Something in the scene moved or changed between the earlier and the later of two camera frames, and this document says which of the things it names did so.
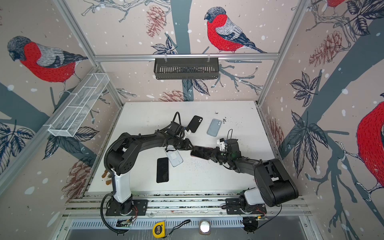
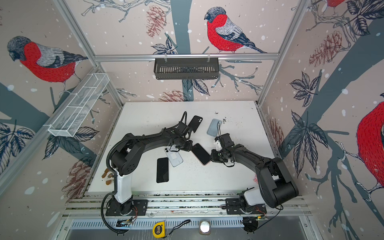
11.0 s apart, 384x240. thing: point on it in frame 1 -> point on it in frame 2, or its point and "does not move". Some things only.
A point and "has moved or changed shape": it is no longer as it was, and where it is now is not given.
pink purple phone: [201, 152] has moved or changed shape
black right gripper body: [220, 155] does not move
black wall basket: [186, 68] does not move
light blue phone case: [214, 127] does not move
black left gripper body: [184, 144] does not move
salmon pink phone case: [202, 152] -> [203, 164]
